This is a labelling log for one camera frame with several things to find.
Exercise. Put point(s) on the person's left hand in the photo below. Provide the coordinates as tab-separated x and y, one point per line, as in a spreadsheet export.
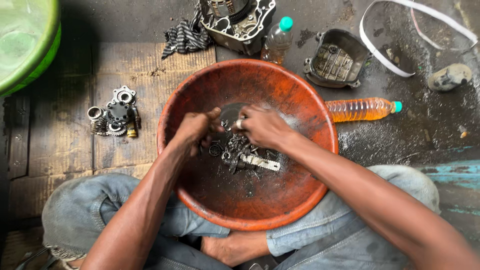
195	129

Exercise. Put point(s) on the person's bare foot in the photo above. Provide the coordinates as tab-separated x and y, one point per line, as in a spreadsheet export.
234	247

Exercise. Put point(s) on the small yellow metal part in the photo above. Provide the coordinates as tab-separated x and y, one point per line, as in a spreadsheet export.
132	130

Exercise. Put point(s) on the black engine cover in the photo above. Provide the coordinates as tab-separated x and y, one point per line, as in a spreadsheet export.
335	60

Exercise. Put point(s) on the black round metal plate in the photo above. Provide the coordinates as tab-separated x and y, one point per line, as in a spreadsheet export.
118	112

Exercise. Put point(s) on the person's blue jeans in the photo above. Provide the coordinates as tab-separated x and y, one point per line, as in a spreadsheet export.
93	210

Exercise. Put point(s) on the cigarette butt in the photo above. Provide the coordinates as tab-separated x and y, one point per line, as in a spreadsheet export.
463	131

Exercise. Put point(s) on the person's left fingers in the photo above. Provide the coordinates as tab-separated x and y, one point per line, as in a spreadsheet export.
214	122

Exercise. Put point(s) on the green plastic basin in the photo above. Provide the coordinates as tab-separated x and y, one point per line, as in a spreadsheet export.
22	41

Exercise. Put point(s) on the silver sprocket gear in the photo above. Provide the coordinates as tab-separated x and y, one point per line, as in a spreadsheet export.
124	96

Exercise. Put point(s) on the stack of clutch springs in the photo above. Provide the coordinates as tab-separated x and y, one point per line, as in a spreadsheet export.
98	126

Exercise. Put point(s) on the toothed silver gear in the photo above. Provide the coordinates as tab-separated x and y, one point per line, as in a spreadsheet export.
116	129

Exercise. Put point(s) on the orange plastic basin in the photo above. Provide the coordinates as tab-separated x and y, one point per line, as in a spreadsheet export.
262	195

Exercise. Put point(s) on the grey stone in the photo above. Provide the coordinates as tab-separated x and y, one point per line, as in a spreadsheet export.
449	77

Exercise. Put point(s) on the motorcycle engine block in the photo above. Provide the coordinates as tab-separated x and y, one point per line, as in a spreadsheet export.
240	24

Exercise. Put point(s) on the dark metal bolt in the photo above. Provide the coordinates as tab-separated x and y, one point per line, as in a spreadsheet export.
137	117

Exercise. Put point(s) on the striped grey cloth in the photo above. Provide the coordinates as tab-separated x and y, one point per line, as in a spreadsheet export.
185	37

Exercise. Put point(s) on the thin pink band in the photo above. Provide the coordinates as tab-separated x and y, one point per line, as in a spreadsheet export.
422	33

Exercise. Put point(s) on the white metal bracket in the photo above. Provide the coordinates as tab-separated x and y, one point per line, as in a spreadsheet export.
260	162

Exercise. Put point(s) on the clear bottle with green cap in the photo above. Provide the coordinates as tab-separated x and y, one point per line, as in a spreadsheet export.
276	43

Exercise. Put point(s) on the orange liquid bottle green cap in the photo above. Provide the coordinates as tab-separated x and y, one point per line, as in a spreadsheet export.
360	109

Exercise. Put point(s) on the person's right fingers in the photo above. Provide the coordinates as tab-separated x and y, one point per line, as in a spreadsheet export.
245	118

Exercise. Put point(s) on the person's right hand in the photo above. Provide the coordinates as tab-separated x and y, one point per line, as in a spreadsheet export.
268	127

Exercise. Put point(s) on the pile of small metal parts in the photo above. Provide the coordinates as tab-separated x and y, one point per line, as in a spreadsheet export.
238	152

